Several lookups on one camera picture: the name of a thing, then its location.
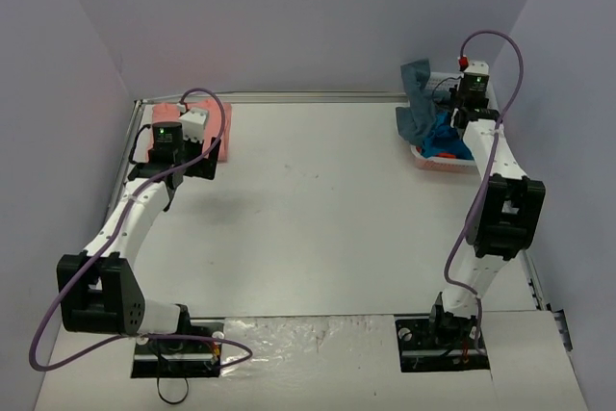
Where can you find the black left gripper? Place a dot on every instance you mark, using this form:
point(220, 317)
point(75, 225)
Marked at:
point(203, 164)

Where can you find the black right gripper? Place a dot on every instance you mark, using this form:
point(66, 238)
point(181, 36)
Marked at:
point(463, 100)

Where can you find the teal blue t shirt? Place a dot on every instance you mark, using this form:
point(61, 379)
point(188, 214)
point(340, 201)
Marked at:
point(443, 137)

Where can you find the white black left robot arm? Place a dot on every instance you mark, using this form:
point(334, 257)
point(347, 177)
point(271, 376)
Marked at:
point(101, 293)

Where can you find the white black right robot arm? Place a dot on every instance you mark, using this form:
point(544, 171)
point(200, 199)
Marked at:
point(502, 220)

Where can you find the white plastic laundry basket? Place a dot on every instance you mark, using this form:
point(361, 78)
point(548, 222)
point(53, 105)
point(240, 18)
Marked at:
point(441, 86)

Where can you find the folded pink t shirt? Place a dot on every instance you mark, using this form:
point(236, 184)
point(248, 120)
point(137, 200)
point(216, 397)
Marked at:
point(171, 111)

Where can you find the grey t shirt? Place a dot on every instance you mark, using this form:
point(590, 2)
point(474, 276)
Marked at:
point(415, 121)

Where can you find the orange t shirt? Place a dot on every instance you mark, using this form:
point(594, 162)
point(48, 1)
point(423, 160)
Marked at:
point(432, 153)

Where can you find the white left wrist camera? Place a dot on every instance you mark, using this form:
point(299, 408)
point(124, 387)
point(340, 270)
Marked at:
point(194, 122)

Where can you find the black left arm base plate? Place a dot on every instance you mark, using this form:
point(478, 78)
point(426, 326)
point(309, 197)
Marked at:
point(176, 359)

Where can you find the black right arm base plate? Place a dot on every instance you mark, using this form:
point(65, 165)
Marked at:
point(422, 349)

